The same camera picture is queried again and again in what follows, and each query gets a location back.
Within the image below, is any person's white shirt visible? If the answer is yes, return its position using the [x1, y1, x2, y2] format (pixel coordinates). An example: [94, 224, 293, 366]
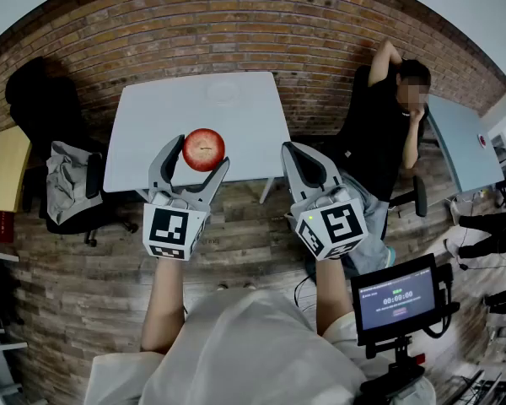
[83, 287, 438, 405]

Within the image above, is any grey crumpled cloth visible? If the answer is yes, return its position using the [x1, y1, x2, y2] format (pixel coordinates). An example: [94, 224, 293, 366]
[46, 140, 105, 226]

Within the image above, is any person's right forearm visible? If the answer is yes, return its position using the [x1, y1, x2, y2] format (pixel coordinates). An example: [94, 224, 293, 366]
[315, 257, 355, 337]

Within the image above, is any red apple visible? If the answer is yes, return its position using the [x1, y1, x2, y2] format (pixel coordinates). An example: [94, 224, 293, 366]
[182, 127, 227, 172]

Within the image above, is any light blue table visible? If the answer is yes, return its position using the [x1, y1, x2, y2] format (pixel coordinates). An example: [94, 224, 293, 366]
[425, 94, 506, 194]

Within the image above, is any white table leg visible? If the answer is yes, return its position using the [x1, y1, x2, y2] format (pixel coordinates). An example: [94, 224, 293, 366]
[259, 175, 276, 205]

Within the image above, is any black monitor cable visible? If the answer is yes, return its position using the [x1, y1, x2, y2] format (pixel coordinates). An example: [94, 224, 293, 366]
[423, 263, 460, 339]

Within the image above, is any black monitor mount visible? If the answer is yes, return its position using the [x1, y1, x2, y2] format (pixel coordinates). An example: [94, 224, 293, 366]
[358, 335, 427, 405]

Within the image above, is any white plate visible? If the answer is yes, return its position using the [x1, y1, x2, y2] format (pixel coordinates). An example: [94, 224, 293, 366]
[206, 80, 241, 105]

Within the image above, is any black wire rack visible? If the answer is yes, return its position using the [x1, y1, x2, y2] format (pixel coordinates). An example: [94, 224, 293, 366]
[446, 369, 506, 405]

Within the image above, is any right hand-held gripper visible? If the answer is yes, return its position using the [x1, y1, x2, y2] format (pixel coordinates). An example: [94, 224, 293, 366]
[281, 141, 369, 262]

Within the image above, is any person's left forearm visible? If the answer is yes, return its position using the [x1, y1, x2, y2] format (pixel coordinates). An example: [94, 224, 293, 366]
[141, 256, 186, 356]

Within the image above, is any black monitor screen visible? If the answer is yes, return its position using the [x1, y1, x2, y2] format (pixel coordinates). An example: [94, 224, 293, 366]
[349, 253, 444, 348]

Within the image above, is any yellow wooden board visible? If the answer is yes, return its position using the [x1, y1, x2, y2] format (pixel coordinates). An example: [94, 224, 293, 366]
[0, 125, 33, 214]

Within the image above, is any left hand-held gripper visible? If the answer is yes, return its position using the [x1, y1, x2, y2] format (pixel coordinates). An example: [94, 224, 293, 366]
[142, 134, 231, 262]

